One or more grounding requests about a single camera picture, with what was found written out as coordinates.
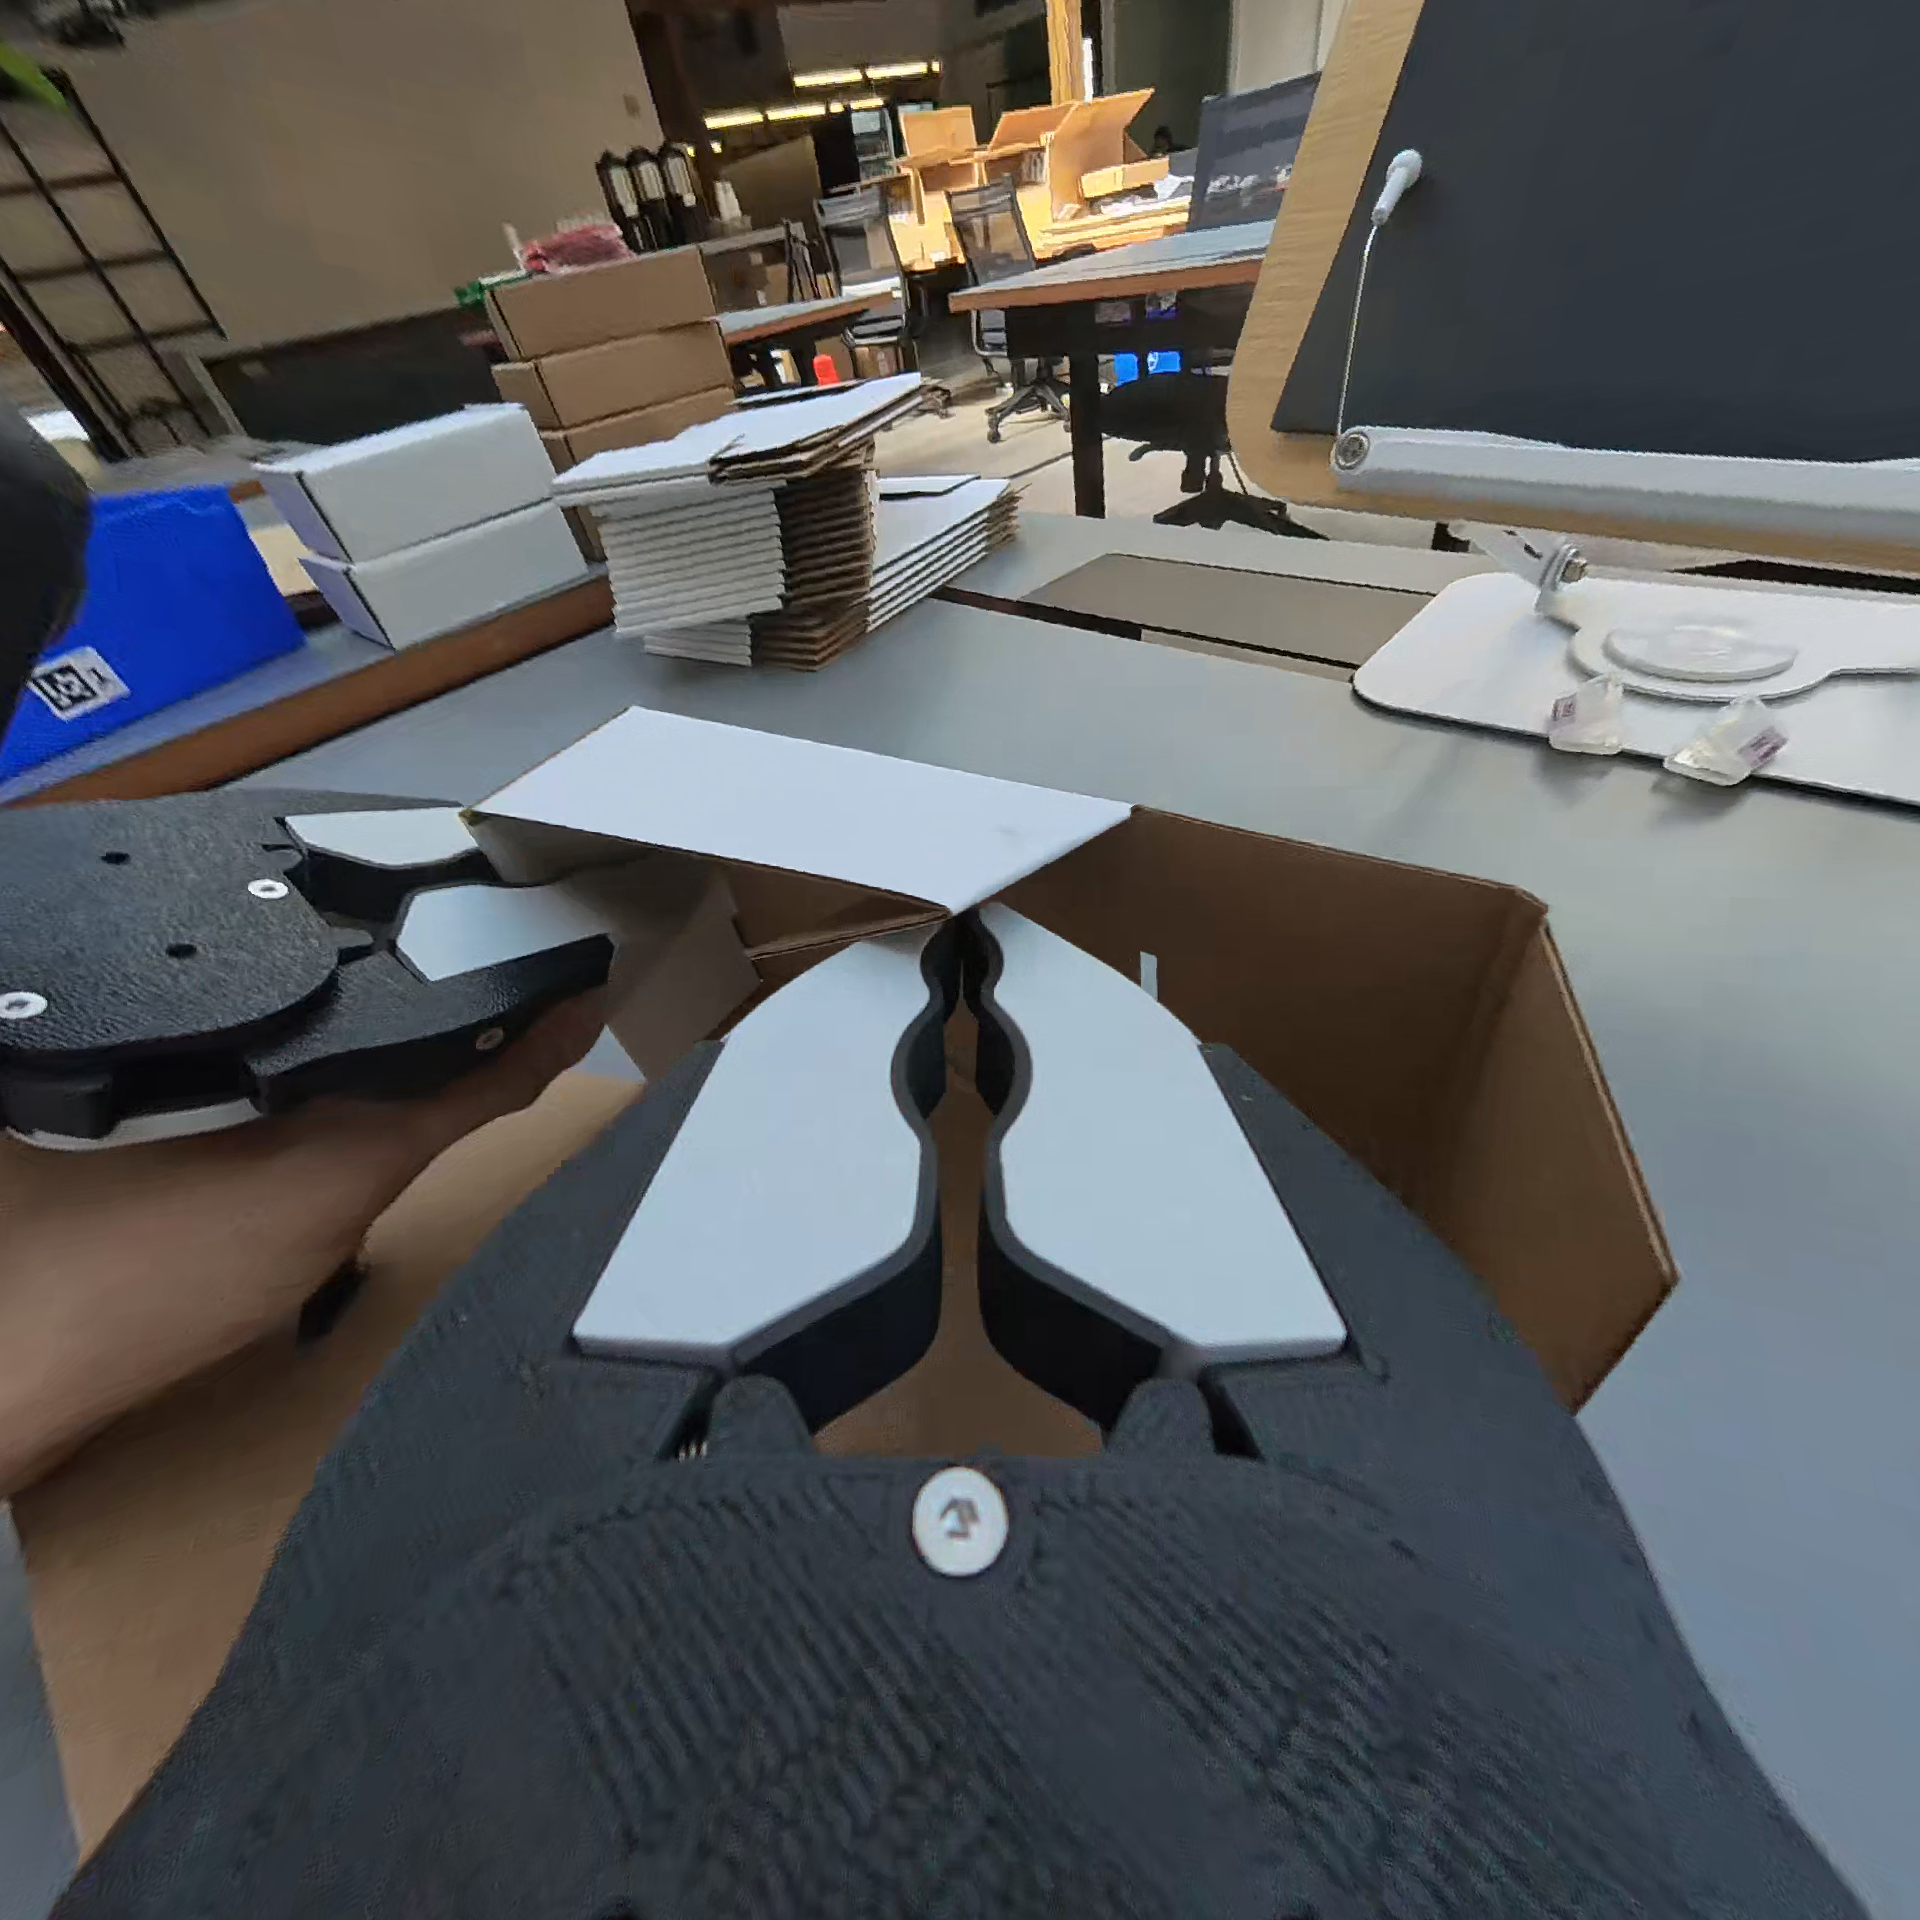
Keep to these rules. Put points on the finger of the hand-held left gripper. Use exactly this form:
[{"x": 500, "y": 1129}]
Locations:
[
  {"x": 382, "y": 834},
  {"x": 480, "y": 927}
]

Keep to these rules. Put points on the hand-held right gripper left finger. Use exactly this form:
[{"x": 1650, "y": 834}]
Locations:
[{"x": 780, "y": 1154}]

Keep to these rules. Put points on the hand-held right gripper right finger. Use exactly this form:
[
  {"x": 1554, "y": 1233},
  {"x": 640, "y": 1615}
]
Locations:
[{"x": 1142, "y": 1154}]

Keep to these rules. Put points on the white cardboard box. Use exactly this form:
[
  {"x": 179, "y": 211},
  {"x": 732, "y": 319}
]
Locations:
[{"x": 1348, "y": 1019}]

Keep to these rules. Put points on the person's left hand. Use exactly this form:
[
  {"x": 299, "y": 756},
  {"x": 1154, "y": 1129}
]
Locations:
[{"x": 182, "y": 1276}]

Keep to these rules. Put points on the large brown cardboard sheet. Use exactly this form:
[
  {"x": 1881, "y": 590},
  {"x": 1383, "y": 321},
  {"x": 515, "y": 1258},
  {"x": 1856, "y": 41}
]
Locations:
[{"x": 480, "y": 1200}]

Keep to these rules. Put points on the blue plastic bin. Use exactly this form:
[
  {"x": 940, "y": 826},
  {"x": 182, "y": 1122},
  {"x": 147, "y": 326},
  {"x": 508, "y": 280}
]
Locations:
[{"x": 182, "y": 600}]

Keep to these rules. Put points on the stack of flat cardboard sheets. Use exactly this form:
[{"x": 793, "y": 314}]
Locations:
[{"x": 704, "y": 570}]

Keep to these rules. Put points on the brown folded carton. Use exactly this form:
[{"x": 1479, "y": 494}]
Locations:
[
  {"x": 646, "y": 427},
  {"x": 628, "y": 375},
  {"x": 599, "y": 299}
]

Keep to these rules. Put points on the small clear plastic packet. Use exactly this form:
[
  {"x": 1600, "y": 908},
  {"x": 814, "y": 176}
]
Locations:
[
  {"x": 1587, "y": 716},
  {"x": 1723, "y": 744}
]

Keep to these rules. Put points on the black office chair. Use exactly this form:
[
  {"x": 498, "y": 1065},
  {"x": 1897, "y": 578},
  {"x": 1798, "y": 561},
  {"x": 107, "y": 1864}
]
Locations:
[{"x": 1184, "y": 412}]

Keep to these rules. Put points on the grey mesh office chair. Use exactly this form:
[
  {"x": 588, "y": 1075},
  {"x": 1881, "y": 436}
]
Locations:
[{"x": 993, "y": 225}]

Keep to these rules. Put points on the light wooden divider board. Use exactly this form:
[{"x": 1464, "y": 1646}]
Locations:
[{"x": 1305, "y": 299}]

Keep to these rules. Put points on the wood-edged office desk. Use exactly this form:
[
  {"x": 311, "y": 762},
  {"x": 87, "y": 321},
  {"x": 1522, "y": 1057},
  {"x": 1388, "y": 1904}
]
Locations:
[{"x": 1108, "y": 276}]

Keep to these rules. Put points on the pile of open brown cartons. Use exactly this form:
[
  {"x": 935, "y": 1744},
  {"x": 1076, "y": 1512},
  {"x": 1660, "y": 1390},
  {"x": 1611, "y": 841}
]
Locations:
[{"x": 1080, "y": 142}]

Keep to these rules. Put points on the white lamp base plate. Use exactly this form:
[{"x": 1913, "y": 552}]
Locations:
[{"x": 1471, "y": 660}]

